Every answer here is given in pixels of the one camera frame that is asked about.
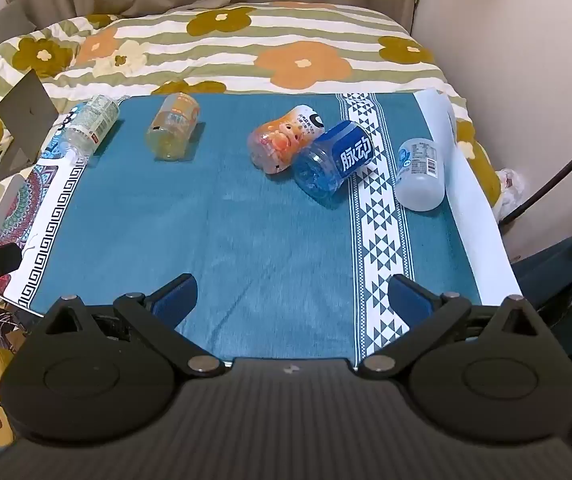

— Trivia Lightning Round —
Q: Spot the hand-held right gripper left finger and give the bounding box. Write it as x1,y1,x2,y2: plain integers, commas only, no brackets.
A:
28,273,227,379

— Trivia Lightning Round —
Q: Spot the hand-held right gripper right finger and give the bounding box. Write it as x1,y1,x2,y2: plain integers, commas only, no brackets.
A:
356,274,543,381

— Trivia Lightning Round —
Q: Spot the teal patterned tablecloth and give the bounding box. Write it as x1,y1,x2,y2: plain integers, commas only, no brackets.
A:
3,87,525,361

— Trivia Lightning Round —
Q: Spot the white translucent bottle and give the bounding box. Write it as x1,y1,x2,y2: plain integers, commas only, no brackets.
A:
394,138,448,212

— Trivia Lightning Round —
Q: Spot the white plastic bag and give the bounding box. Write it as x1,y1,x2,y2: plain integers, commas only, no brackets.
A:
491,167,535,224

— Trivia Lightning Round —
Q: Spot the dark blue clothing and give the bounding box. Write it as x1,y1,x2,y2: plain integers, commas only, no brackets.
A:
510,230,572,362

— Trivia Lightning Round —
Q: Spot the blue drink bottle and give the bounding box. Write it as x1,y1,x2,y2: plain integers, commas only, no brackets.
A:
293,120,377,207

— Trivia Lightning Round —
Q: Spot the yellow orange drink bottle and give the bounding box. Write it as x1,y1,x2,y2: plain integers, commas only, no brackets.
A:
146,92,201,161

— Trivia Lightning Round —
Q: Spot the mandala patterned mat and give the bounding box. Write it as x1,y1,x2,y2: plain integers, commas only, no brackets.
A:
0,157,89,313

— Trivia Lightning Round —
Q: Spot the orange peach drink bottle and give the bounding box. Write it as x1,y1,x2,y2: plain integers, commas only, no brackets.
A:
247,104,327,175

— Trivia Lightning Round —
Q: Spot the clear bottle with green label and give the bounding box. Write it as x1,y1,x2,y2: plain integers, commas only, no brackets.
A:
40,94,120,159

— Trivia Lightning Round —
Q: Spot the grey folded stand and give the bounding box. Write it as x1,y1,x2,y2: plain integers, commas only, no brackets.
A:
0,68,61,185

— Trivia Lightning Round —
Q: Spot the floral striped blanket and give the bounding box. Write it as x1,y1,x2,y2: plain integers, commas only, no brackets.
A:
0,2,508,241

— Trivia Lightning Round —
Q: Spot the black cable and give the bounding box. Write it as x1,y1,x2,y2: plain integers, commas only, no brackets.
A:
498,122,572,226

